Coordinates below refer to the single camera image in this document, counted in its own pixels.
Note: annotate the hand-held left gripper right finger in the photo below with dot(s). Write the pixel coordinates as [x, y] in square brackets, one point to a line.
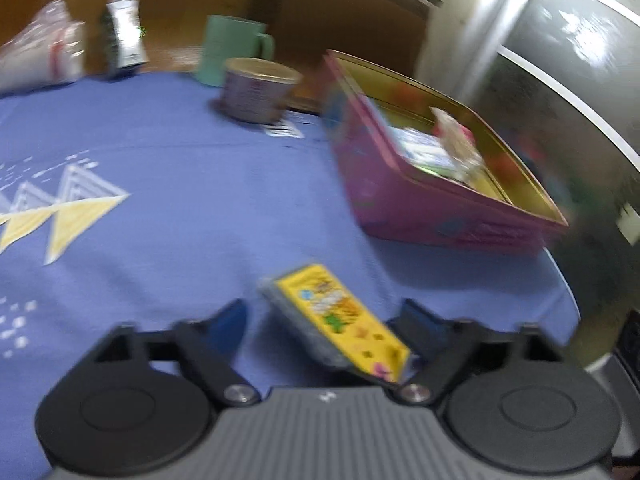
[422, 322]

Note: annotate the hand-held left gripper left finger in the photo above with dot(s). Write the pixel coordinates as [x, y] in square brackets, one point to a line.
[227, 325]

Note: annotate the yellow cartoon tissue packet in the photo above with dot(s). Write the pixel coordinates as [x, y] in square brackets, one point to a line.
[340, 325]

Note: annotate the pink tin box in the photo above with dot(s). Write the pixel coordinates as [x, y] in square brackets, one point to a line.
[410, 210]

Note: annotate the white blue-print tissue packet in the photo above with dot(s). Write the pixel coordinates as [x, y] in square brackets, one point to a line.
[415, 147]

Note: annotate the blue patterned tablecloth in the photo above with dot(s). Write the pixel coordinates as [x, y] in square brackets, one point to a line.
[200, 185]

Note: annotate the white pink-print packet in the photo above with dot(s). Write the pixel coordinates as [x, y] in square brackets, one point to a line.
[457, 145]

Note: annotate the black white marker tag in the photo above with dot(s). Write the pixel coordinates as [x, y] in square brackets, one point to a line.
[284, 130]

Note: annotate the paper noodle bowl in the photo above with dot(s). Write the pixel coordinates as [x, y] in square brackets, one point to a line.
[257, 90]

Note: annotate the green plastic mug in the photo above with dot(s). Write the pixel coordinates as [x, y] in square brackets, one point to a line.
[227, 47]

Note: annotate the white framed glass door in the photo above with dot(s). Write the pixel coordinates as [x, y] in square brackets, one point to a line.
[575, 85]

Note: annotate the green white drink carton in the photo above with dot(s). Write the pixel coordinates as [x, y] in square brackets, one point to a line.
[124, 35]

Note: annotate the clear bag of plastic cups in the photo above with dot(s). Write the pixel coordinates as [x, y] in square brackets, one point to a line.
[42, 50]

